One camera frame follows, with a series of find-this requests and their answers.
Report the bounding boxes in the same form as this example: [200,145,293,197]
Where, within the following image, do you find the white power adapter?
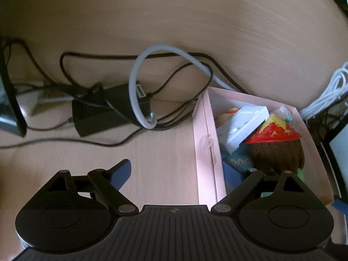
[216,105,269,154]

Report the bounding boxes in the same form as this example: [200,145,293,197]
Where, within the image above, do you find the crochet doll with red hat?
[245,114,305,176]

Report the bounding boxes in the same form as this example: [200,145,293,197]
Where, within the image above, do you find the red yellow keychain toy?
[215,107,239,127]

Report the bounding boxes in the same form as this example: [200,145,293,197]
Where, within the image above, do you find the pink cardboard box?
[193,87,334,208]

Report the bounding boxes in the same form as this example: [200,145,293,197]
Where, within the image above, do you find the black power brick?
[72,84,142,137]

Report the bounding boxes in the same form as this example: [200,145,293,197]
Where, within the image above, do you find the white power strip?
[16,90,73,117]

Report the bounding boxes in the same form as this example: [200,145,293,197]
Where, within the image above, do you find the monitor with black stand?
[0,38,27,137]

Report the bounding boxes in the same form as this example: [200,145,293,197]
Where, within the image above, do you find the grey thick cable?
[128,44,237,130]

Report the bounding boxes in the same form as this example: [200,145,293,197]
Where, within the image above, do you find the black thin cable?
[0,38,248,149]

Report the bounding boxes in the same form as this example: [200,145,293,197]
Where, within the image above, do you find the white coiled cable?
[298,62,348,122]

